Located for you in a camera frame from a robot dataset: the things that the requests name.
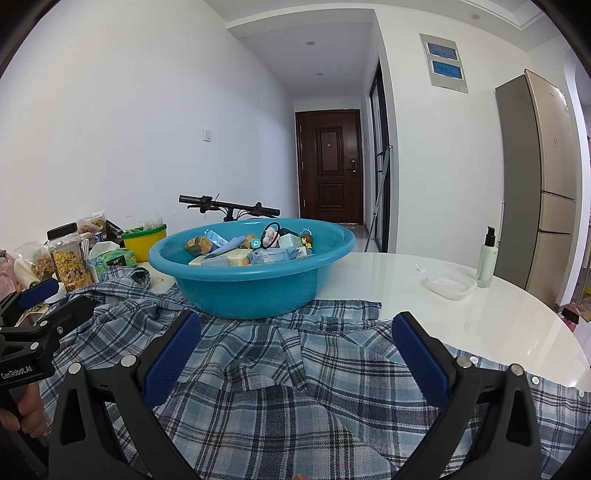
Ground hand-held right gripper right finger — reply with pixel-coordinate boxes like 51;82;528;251
392;311;543;480

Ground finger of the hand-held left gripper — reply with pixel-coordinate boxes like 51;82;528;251
0;294;96;366
0;276;61;320

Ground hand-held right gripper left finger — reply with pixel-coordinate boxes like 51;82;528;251
48;310;202;480

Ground blue plastic basin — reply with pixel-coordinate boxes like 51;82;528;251
148;218;356;320

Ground pale blue hand cream tube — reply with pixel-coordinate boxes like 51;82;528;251
205;236;247;259

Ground white plush keychain black loop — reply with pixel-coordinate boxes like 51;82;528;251
261;222;283;250

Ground clear plastic container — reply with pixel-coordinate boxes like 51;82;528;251
425;271;478;302

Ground yellow container green lid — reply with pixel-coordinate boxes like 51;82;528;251
121;224;168;264

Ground person's left hand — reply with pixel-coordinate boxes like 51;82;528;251
0;383;48;439

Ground clear bag of nuts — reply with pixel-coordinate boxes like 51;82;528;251
13;244;57;283

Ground pink packet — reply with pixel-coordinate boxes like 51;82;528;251
0;258;17;292

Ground green tissue pack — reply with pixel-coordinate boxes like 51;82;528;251
90;248;137;278

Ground pale green pump bottle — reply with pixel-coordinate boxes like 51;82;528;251
475;226;499;289

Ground blue plaid shirt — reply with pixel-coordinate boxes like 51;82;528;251
39;265;591;480

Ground light blue wipes packet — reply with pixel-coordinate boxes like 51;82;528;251
252;247;309;266

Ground black bicycle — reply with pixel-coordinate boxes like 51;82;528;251
179;194;281;223

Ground leaning metal pole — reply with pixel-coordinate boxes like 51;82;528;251
365;145;393;253

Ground dark brown door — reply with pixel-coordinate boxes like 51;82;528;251
295;109;362;227

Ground beige refrigerator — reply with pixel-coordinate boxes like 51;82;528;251
495;69;591;308

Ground black framed glass door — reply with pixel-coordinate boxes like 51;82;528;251
365;60;393;254

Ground grey wall panel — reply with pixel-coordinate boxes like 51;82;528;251
419;33;469;93

